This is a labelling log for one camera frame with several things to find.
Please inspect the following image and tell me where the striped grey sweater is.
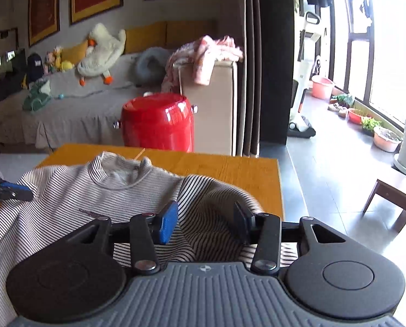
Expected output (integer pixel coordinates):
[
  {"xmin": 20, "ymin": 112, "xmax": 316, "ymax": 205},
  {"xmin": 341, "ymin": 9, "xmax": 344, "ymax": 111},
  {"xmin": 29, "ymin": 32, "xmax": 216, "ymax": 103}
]
[{"xmin": 0, "ymin": 151, "xmax": 286, "ymax": 327}]

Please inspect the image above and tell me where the green cloth on sofa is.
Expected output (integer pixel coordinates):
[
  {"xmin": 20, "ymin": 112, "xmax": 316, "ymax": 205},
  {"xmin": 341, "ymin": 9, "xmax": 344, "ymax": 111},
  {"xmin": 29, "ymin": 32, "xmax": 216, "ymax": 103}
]
[{"xmin": 22, "ymin": 79, "xmax": 51, "ymax": 112}]

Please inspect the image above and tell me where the green leafy seedling tray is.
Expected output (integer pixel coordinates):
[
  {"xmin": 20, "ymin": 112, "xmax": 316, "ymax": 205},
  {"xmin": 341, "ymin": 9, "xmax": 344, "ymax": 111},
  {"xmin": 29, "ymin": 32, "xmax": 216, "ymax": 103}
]
[{"xmin": 361, "ymin": 117, "xmax": 382, "ymax": 137}]

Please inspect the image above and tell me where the red basin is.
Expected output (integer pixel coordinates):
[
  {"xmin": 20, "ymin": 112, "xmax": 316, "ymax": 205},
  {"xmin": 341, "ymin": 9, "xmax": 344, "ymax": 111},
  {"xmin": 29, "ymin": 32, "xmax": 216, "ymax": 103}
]
[{"xmin": 348, "ymin": 108, "xmax": 370, "ymax": 126}]

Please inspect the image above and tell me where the pink clothes pile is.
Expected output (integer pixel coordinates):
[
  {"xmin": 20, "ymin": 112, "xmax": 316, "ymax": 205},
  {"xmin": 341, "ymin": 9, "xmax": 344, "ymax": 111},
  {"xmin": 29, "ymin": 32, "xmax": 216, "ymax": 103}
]
[{"xmin": 161, "ymin": 35, "xmax": 243, "ymax": 92}]

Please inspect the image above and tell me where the white bowl planter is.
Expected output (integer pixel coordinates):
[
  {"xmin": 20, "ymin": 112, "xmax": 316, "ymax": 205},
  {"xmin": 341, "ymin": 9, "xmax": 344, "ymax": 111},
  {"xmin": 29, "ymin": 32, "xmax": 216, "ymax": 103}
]
[{"xmin": 374, "ymin": 126, "xmax": 402, "ymax": 153}]

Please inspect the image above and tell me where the beige cardboard box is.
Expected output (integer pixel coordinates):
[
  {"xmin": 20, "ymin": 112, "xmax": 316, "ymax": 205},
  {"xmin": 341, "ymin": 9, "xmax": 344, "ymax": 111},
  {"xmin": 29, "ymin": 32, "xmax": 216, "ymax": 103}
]
[{"xmin": 178, "ymin": 61, "xmax": 237, "ymax": 156}]

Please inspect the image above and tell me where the pink plastic bucket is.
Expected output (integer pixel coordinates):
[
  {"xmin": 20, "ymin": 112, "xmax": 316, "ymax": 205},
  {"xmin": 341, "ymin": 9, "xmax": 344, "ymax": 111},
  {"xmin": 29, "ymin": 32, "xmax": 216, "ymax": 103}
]
[{"xmin": 312, "ymin": 75, "xmax": 334, "ymax": 101}]

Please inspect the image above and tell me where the dark brown curtain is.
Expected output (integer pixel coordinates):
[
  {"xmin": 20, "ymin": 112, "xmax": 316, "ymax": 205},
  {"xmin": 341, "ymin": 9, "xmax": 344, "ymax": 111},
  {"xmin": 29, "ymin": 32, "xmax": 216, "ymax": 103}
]
[{"xmin": 236, "ymin": 0, "xmax": 294, "ymax": 157}]

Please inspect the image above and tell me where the white goose plush toy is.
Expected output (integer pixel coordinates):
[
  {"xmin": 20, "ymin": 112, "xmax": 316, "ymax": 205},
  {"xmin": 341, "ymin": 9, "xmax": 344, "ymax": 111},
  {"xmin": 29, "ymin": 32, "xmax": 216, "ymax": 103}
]
[{"xmin": 77, "ymin": 23, "xmax": 127, "ymax": 86}]

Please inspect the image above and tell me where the red framed picture left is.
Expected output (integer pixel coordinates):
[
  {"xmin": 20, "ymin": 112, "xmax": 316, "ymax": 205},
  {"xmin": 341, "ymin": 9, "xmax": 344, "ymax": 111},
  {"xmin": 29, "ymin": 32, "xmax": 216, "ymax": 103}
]
[{"xmin": 28, "ymin": 0, "xmax": 60, "ymax": 47}]

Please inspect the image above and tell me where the wooden low stool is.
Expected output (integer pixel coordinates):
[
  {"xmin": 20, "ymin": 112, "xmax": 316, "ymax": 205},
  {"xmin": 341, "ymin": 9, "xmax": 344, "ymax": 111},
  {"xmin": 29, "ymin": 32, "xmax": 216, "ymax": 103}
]
[{"xmin": 362, "ymin": 169, "xmax": 406, "ymax": 232}]

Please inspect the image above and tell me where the yellow plush toy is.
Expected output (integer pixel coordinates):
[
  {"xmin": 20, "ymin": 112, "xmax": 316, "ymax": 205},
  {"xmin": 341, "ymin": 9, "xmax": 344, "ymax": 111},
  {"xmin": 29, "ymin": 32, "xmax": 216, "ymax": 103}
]
[{"xmin": 53, "ymin": 46, "xmax": 74, "ymax": 72}]

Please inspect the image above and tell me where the grey covered sofa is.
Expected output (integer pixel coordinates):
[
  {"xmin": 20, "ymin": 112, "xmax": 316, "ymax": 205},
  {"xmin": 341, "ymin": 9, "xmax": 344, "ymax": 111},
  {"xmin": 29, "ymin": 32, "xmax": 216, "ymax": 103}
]
[{"xmin": 0, "ymin": 20, "xmax": 221, "ymax": 151}]

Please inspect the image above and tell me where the white exercise machine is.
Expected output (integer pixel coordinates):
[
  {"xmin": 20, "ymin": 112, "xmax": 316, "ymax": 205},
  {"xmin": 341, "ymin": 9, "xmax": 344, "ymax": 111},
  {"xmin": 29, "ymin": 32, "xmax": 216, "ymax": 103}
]
[{"xmin": 287, "ymin": 11, "xmax": 321, "ymax": 138}]

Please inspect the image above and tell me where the grey neck pillow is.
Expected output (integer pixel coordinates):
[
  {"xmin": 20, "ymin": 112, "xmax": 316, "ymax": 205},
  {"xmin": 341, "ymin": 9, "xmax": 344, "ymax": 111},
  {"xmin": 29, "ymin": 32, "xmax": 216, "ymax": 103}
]
[{"xmin": 133, "ymin": 47, "xmax": 173, "ymax": 86}]

